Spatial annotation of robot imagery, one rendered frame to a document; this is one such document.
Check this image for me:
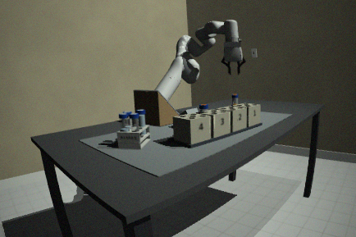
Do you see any cream bucket adapter with holes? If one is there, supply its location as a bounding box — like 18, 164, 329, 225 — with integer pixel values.
232, 103, 260, 127
173, 113, 211, 144
216, 106, 247, 132
196, 109, 230, 138

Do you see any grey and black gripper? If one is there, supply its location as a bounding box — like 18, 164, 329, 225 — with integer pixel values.
221, 48, 246, 74

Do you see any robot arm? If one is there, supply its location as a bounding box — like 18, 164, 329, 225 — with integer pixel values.
155, 20, 241, 101

